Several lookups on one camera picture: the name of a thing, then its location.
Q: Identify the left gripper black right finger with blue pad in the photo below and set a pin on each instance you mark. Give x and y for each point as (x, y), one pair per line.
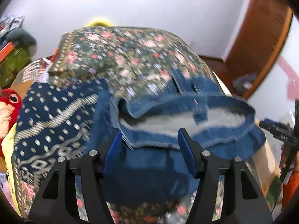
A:
(243, 200)

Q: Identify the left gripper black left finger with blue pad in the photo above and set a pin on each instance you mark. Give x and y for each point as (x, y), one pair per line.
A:
(72, 191)

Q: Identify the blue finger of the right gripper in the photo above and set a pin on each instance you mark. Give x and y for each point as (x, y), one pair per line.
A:
(271, 122)

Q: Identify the blue denim jacket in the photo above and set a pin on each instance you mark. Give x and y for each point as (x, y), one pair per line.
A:
(149, 165)

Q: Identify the orange sleeve forearm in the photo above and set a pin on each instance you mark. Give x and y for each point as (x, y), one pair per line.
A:
(290, 189)

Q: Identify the person's right hand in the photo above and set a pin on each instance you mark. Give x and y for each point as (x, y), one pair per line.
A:
(284, 156)

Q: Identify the navy patterned folded cloth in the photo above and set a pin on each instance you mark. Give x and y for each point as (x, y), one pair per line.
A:
(54, 121)

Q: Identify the wooden wardrobe with sliding doors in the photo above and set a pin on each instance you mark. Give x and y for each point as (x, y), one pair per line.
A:
(275, 97)

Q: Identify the brown wooden door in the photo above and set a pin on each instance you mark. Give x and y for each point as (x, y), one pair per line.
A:
(260, 40)

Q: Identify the red plush toy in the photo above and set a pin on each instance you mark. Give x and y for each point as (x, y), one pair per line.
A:
(11, 103)

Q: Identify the floral green bedspread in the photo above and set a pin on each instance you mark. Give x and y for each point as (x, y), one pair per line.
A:
(134, 61)

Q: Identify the green storage box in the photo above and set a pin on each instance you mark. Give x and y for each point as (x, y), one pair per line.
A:
(12, 64)

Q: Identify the orange box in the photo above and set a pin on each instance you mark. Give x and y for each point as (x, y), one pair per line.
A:
(6, 50)

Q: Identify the pile of clutter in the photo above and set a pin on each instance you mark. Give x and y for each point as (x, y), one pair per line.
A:
(13, 32)

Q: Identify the yellow headboard object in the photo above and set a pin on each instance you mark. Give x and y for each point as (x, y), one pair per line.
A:
(99, 22)

